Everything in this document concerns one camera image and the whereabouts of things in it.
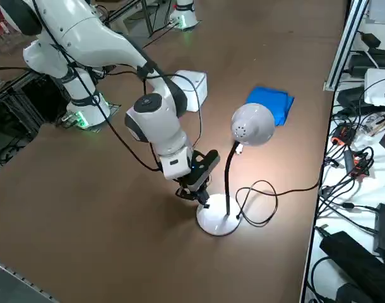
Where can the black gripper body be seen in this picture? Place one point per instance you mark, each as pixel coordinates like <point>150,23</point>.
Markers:
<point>186,183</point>

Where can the aluminium frame post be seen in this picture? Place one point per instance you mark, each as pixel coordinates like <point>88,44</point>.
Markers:
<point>344,47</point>

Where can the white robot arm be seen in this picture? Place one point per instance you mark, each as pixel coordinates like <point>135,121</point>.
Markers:
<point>186,12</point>
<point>161,139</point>

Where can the white power adapter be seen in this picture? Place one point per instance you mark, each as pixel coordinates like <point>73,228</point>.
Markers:
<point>377,85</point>

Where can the orange black device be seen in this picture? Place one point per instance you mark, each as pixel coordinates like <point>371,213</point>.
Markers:
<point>344,134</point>

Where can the white desk lamp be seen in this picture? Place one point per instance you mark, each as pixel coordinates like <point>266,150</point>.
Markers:
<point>221,221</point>

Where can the black power brick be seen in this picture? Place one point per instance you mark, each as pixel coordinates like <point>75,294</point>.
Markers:
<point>353,259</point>

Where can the white lidded box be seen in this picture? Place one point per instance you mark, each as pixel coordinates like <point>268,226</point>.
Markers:
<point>197,88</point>

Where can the clear rack with red items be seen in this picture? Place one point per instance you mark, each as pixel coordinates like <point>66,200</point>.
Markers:
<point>0,22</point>

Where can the grey table edge rail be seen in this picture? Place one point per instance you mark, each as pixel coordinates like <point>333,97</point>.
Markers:
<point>9,277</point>

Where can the blue folded cloth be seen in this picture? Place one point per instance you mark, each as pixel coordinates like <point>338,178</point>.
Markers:
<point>274,98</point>

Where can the black power adapter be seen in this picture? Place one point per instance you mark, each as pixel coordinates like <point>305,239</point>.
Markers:
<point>363,64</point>

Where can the orange black clamp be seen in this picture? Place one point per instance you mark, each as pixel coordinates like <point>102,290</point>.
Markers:
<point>359,165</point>

